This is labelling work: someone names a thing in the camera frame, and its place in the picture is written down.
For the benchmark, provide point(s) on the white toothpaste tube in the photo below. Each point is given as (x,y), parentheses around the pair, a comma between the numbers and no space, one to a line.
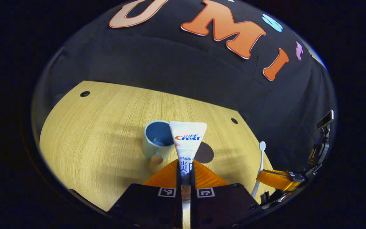
(187,144)

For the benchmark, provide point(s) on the light blue cup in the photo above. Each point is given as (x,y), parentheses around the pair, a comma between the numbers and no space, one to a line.
(152,146)

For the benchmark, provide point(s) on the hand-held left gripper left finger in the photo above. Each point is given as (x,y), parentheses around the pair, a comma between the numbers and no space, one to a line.
(179,203)

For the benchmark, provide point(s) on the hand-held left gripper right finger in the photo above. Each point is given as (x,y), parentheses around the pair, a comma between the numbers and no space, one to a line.
(193,206)

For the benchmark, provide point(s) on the brown round coaster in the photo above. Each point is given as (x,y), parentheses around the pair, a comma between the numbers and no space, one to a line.
(206,154)

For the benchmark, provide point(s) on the white toothbrush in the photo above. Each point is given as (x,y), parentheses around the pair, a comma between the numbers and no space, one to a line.
(262,146)

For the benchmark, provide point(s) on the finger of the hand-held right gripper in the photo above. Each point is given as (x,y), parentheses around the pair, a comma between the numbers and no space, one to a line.
(276,198)
(278,179)

